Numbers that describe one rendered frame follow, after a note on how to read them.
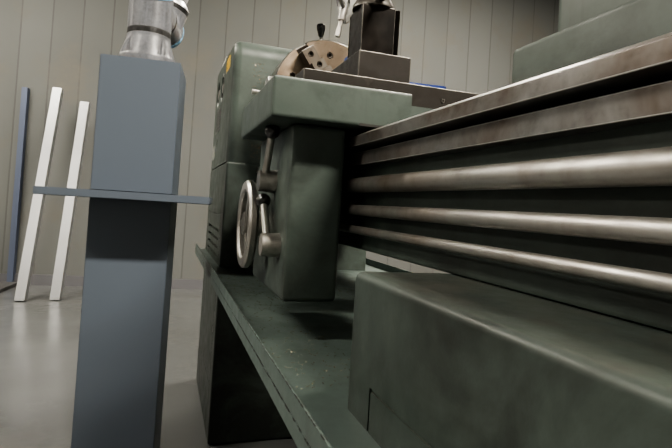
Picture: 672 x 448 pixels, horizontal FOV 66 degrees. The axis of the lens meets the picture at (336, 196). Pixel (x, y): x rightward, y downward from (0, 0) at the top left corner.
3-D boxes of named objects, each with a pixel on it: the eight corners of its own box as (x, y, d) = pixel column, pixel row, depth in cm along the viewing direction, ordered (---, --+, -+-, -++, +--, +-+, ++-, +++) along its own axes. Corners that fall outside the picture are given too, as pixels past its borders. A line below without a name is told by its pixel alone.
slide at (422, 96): (279, 111, 101) (280, 89, 102) (468, 134, 115) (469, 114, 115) (302, 94, 84) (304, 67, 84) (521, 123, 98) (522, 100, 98)
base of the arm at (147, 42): (112, 56, 135) (115, 19, 135) (123, 71, 150) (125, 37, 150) (172, 63, 138) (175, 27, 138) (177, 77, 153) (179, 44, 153)
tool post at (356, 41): (346, 66, 101) (349, 16, 101) (381, 72, 103) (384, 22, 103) (360, 56, 94) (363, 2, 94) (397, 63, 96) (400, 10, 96)
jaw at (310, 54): (311, 89, 154) (291, 53, 152) (325, 81, 155) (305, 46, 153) (322, 81, 143) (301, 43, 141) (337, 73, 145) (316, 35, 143)
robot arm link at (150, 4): (120, 22, 137) (124, -28, 138) (134, 38, 151) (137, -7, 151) (167, 27, 139) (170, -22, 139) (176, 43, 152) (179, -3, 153)
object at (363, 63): (323, 99, 108) (324, 75, 109) (367, 105, 112) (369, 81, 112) (357, 77, 89) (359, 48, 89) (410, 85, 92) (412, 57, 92)
